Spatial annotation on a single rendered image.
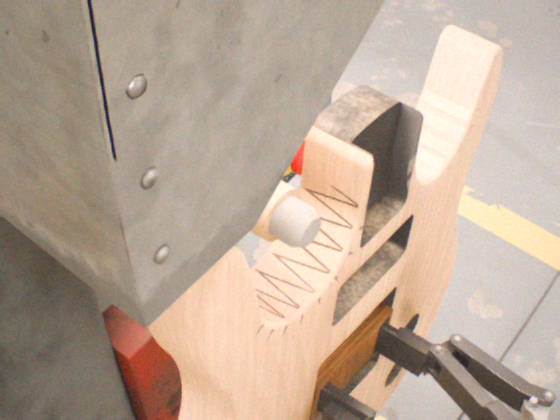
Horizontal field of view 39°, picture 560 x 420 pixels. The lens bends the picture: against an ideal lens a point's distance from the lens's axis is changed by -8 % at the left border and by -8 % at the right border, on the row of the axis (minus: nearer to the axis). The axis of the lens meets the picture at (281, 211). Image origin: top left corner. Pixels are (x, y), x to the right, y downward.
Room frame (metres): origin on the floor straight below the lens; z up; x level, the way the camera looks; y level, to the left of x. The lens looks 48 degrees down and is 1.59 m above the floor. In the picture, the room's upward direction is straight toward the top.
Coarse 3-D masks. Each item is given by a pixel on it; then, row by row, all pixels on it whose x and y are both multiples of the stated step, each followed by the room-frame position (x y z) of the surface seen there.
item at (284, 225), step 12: (288, 204) 0.30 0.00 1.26; (300, 204) 0.30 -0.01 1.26; (276, 216) 0.29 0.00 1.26; (288, 216) 0.29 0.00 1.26; (300, 216) 0.29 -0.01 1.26; (312, 216) 0.29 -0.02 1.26; (276, 228) 0.29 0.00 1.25; (288, 228) 0.29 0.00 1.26; (300, 228) 0.29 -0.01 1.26; (312, 228) 0.29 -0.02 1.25; (288, 240) 0.28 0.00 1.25; (300, 240) 0.28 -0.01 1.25; (312, 240) 0.29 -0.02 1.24
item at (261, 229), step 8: (280, 184) 0.31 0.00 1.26; (280, 192) 0.30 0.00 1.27; (288, 192) 0.30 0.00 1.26; (296, 192) 0.31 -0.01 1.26; (272, 200) 0.30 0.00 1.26; (280, 200) 0.30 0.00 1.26; (272, 208) 0.29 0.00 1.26; (264, 216) 0.29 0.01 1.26; (256, 224) 0.29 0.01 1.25; (264, 224) 0.29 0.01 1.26; (256, 232) 0.29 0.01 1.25; (264, 232) 0.29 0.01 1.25; (272, 240) 0.29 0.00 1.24
